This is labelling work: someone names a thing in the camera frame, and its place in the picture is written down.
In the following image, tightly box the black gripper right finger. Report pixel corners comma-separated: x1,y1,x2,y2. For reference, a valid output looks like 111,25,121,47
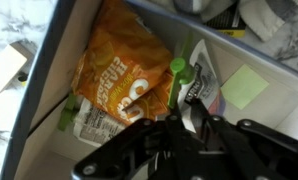
190,99,298,180

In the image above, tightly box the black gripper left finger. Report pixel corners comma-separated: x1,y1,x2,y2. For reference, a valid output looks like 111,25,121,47
71,107,203,180

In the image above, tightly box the orange snack packet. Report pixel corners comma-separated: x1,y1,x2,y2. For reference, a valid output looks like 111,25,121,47
72,0,172,125

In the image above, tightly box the white Kirkland packet green clip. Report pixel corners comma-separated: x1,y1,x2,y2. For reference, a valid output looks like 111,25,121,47
177,39,226,133

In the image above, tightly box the white packet with green clip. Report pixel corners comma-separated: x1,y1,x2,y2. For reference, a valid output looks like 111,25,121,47
57,93,126,147

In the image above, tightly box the green sticky note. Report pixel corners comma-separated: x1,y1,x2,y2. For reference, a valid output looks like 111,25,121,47
221,65,269,110

